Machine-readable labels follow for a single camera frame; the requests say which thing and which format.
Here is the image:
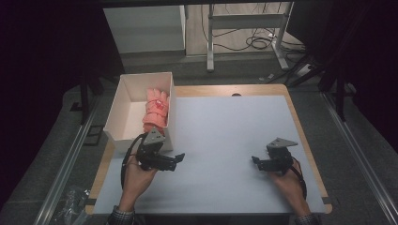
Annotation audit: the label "clear plastic bag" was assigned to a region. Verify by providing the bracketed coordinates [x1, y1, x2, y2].
[54, 185, 92, 225]

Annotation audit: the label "pink glove with red mark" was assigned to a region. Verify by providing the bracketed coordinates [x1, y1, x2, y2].
[142, 87, 171, 127]

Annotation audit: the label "grey metal desk frame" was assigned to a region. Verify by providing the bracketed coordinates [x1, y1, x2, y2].
[206, 1, 296, 73]

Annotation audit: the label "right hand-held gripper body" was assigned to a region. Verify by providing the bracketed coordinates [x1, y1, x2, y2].
[265, 137, 299, 175]

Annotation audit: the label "light blue table mat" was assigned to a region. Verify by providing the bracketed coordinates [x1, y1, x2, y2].
[92, 95, 327, 216]

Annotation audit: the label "white power strip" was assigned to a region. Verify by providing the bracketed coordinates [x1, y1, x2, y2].
[295, 63, 313, 78]

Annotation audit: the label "black floor bracket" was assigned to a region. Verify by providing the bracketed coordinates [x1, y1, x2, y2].
[83, 124, 105, 147]

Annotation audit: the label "black stand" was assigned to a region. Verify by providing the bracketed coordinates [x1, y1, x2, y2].
[318, 55, 359, 123]
[69, 74, 105, 127]

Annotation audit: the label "black floor cables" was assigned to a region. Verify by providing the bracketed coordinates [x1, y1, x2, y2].
[201, 2, 307, 53]

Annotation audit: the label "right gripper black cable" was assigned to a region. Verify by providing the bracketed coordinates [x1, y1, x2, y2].
[290, 157, 309, 201]

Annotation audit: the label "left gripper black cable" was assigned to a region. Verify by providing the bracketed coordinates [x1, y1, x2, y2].
[120, 132, 148, 190]

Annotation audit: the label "person's left hand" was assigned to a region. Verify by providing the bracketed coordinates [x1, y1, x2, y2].
[117, 152, 158, 214]

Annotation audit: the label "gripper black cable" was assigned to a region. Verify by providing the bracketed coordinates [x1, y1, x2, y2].
[290, 157, 309, 201]
[120, 132, 148, 190]

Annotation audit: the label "white cabinet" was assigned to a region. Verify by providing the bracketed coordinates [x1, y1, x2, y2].
[102, 5, 188, 54]

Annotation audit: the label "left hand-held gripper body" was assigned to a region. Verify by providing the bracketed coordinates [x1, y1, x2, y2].
[135, 127, 176, 173]

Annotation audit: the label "white box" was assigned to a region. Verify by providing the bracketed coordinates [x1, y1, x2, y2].
[102, 71, 177, 154]

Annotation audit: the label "aluminium rail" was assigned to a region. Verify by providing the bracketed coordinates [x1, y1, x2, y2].
[321, 91, 398, 225]
[32, 96, 101, 225]

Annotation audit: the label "pink glove with grey palm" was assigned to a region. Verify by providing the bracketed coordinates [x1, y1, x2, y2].
[143, 123, 166, 136]

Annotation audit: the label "person's right hand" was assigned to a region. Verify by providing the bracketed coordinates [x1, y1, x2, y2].
[268, 158, 311, 217]

